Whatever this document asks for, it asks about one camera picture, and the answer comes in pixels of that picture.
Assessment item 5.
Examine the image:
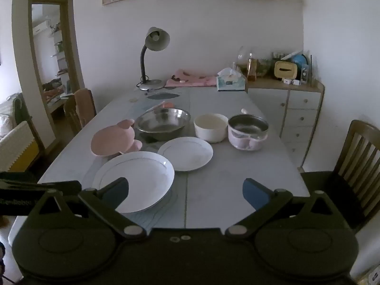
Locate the large white plate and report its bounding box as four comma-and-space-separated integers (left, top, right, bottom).
92, 151, 175, 213

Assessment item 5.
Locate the blue globe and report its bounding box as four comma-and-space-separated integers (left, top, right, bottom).
292, 54, 308, 69

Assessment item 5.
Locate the grey gooseneck desk lamp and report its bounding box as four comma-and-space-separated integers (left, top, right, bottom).
137, 27, 171, 91

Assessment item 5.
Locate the white drawer cabinet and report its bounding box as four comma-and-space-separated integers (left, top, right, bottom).
246, 76, 325, 167

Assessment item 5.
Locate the pink spotted cloth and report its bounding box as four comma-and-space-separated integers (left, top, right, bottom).
165, 69, 218, 87

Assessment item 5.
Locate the wooden chair with dark seat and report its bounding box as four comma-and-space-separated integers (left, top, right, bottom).
300, 119, 380, 235

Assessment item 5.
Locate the pink pot with steel lining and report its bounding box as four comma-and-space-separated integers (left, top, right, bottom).
228, 108, 269, 150

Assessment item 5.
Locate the clear acrylic box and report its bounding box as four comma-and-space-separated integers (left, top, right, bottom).
300, 65, 313, 84

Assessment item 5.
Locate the tissue box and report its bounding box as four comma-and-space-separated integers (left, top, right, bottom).
216, 68, 247, 91

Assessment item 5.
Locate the yellow tissue holder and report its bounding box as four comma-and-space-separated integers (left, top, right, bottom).
274, 61, 298, 81

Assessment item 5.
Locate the white shelving unit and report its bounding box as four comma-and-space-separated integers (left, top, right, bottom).
52, 31, 67, 75

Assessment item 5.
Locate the small white plate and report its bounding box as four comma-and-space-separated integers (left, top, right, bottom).
157, 137, 214, 172

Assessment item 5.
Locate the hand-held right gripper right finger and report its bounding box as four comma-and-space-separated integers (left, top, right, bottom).
225, 178, 346, 239

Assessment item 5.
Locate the pink cloth on chair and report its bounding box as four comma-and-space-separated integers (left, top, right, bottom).
74, 88, 97, 125

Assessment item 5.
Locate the white ceramic bowl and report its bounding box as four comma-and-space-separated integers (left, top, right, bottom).
194, 113, 229, 143

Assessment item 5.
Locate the glass jar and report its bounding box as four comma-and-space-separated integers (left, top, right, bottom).
237, 46, 259, 75

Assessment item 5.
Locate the amber glass bottle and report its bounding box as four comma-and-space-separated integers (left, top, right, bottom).
247, 54, 257, 81

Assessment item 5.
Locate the patterned table runner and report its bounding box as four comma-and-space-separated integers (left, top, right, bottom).
81, 87, 193, 229

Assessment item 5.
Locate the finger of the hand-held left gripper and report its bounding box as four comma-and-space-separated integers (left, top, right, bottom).
0, 171, 38, 184
0, 181, 82, 197

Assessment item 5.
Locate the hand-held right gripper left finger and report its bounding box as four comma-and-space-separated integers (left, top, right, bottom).
28, 177, 147, 239

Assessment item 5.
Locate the wooden door frame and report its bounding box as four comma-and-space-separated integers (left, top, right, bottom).
28, 0, 81, 143

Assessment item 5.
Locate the stainless steel bowl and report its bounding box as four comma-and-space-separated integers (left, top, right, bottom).
135, 108, 191, 142

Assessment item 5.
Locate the sofa with cream cover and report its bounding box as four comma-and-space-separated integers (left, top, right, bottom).
0, 93, 40, 173

